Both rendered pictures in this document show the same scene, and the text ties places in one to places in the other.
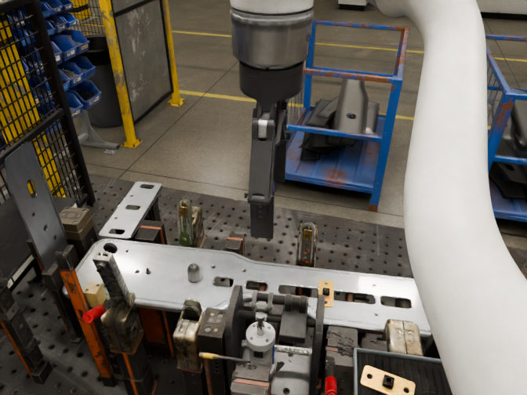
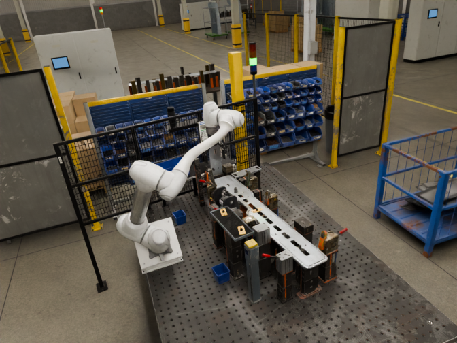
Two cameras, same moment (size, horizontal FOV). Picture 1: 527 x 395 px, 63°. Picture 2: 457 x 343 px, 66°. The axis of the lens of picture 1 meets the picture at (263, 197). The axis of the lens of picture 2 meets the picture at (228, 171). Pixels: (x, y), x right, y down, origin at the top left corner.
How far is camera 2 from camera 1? 2.18 m
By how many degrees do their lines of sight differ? 48
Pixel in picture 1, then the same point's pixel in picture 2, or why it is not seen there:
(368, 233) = (332, 226)
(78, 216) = (228, 166)
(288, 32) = (208, 129)
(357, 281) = (268, 212)
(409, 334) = (250, 218)
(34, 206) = (214, 156)
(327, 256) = not seen: hidden behind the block
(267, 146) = not seen: hidden behind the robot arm
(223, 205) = (296, 192)
